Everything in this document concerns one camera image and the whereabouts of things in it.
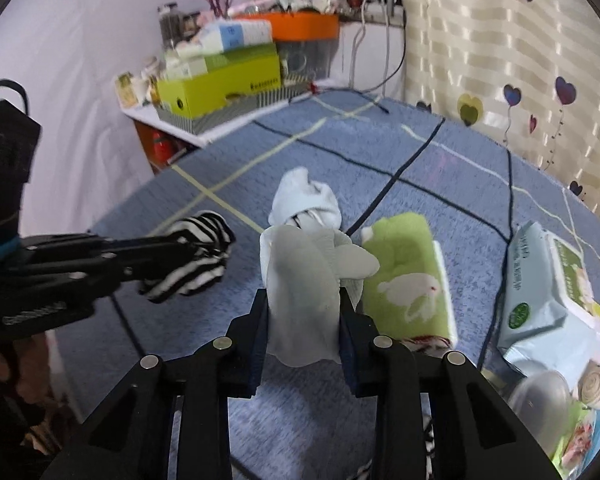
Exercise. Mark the blue wet wipes pack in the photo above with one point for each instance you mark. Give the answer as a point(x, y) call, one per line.
point(530, 310)

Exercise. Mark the person's left hand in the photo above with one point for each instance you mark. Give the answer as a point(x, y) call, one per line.
point(10, 365)

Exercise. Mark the glass jar dark contents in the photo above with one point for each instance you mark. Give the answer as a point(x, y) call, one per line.
point(169, 25)

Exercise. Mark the white side cabinet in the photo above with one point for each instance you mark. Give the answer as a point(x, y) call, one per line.
point(155, 122)

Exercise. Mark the white blue carton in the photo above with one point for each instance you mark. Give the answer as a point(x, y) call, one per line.
point(240, 35)

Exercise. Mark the green rabbit towel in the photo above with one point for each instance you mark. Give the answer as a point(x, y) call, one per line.
point(405, 260)

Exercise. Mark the clear plastic packet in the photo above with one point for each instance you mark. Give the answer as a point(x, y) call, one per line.
point(580, 442)

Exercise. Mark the green white flat box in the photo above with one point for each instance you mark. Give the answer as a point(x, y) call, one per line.
point(230, 57)

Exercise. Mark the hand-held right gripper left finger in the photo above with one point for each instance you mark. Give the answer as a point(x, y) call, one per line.
point(257, 345)

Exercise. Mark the red container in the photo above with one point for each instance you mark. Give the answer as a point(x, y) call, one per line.
point(162, 150)

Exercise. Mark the white sock grey sole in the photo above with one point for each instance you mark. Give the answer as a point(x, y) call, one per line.
point(305, 285)

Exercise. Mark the clear plastic storage bin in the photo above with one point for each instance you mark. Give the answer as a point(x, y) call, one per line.
point(310, 62)

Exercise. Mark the small green carton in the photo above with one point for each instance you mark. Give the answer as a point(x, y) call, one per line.
point(125, 90)

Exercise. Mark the yellow-green cardboard box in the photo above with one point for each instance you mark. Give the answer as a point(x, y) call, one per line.
point(205, 92)

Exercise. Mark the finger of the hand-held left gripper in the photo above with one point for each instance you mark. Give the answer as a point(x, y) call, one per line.
point(130, 267)
point(105, 247)

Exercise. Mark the cream heart print curtain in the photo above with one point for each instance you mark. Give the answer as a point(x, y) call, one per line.
point(480, 35)

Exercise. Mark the orange box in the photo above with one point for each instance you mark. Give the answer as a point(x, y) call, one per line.
point(305, 27)

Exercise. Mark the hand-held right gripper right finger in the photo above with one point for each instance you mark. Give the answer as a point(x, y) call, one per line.
point(351, 360)

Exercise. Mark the black white striped sock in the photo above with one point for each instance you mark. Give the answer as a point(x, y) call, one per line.
point(200, 265)
point(430, 450)

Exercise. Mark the clear round plastic container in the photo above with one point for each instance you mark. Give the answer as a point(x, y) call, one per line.
point(540, 400)

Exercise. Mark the beige cloth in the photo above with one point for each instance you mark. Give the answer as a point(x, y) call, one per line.
point(597, 385)

